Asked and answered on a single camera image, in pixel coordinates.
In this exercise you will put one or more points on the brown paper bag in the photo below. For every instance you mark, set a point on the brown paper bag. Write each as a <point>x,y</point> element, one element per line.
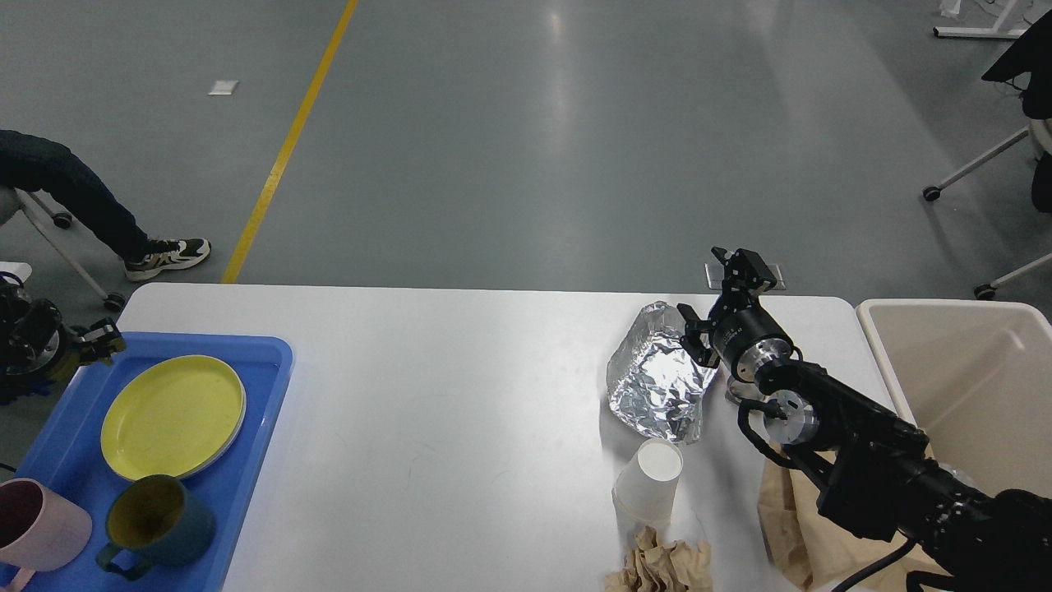
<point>810,551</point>

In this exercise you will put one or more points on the crumpled brown paper ball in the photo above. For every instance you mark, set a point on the crumpled brown paper ball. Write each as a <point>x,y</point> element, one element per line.
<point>652,565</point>

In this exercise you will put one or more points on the white paper cup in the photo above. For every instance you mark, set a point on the white paper cup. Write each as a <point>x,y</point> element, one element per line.
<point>646,487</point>

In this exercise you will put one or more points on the pale green plate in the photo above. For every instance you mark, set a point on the pale green plate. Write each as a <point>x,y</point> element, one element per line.
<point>231,437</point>

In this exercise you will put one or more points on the blue plastic tray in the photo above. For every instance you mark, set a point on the blue plastic tray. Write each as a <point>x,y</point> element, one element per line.
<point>67,456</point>

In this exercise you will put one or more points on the pink mug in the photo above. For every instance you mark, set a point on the pink mug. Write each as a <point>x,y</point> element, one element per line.
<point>41,530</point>

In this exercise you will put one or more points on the metal floor socket cover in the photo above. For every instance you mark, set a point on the metal floor socket cover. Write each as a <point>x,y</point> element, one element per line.
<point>715,274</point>

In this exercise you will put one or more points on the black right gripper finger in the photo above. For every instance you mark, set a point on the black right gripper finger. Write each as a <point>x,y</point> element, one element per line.
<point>694,340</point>
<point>745,276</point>

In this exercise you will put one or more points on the white table leg base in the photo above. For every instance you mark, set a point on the white table leg base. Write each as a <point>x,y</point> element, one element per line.
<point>1008,23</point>

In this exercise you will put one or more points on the aluminium foil sheet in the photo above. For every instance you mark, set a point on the aluminium foil sheet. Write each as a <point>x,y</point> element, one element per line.
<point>653,385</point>

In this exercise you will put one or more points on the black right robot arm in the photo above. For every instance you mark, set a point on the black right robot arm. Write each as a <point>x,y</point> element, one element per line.
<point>870,467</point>

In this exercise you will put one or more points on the white chair with black jacket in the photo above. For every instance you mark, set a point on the white chair with black jacket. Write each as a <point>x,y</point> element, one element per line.
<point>1025,67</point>

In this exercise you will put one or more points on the beige plastic waste bin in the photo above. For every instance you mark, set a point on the beige plastic waste bin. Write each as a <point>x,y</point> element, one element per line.
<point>975,376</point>

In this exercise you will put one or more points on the crushed red soda can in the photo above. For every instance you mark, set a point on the crushed red soda can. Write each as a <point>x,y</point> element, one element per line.
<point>737,390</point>

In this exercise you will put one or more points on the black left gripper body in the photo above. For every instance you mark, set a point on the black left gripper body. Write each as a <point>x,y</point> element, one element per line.
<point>48,354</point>

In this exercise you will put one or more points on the yellow plastic plate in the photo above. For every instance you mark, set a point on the yellow plastic plate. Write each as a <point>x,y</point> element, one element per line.
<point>170,416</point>

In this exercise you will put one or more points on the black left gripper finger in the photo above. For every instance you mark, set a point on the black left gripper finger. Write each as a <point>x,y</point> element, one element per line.
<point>97,343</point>

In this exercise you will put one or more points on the seated person beige sweater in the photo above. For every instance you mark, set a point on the seated person beige sweater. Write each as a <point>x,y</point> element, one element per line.
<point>36,164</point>

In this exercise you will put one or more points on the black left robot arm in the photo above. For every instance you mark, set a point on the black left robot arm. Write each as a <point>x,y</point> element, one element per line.
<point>14,303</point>

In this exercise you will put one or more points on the dark teal mug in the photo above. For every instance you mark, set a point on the dark teal mug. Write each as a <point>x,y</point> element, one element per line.
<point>156,521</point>

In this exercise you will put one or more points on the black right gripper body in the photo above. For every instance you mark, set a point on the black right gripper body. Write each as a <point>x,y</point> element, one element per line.
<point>746,338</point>

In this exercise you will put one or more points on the white desk corner left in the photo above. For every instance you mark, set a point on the white desk corner left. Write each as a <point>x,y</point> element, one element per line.
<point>21,270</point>

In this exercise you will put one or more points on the grey office chair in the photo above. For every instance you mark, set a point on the grey office chair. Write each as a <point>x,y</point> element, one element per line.
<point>30,207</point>

